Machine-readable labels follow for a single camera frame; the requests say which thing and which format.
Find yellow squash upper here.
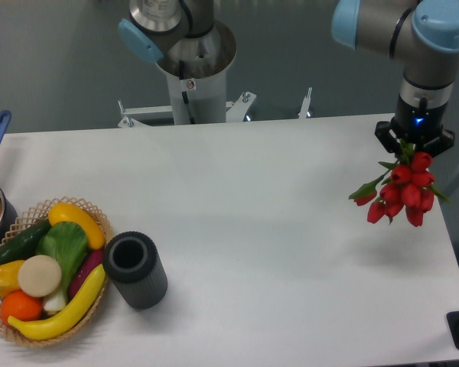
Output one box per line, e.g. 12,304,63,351
47,203,106,250

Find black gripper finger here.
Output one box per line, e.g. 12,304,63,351
374,121,400,154
416,129,454,158

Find orange fruit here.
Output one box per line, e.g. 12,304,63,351
0,291,43,325

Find beige round disc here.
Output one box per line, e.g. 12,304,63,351
18,255,62,297

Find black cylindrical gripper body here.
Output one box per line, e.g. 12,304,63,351
392,88,447,143

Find black cable on pedestal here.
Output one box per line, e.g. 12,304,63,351
177,60,195,125

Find red tulip bouquet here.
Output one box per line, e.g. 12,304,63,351
349,139,449,227

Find long yellow banana squash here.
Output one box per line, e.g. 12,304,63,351
8,265,106,341

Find purple sweet potato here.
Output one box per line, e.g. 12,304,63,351
68,250,103,300

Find yellow bell pepper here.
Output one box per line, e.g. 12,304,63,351
0,260,25,297

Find green bok choy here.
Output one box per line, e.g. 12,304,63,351
35,222,88,316

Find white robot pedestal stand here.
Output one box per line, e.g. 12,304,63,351
117,21,314,129

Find dark grey ribbed vase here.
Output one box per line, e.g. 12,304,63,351
103,231,168,309

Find green cucumber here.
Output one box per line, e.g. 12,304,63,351
0,220,51,265

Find woven wicker basket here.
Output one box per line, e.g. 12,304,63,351
0,197,113,348

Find grey robot arm, blue caps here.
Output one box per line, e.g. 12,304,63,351
118,1,459,156

